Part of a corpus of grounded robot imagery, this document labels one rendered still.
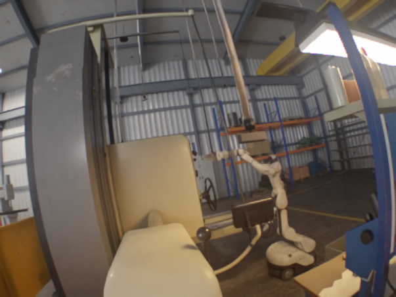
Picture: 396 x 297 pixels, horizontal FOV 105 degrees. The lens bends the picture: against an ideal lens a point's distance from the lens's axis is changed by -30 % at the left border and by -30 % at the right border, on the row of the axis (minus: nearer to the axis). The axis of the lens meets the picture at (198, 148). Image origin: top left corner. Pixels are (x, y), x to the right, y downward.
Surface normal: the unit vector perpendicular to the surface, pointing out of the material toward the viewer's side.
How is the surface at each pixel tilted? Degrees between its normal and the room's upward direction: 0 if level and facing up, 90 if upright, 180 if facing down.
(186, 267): 22
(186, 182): 90
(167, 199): 90
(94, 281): 90
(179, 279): 36
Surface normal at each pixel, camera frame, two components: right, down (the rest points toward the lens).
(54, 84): 0.22, -0.12
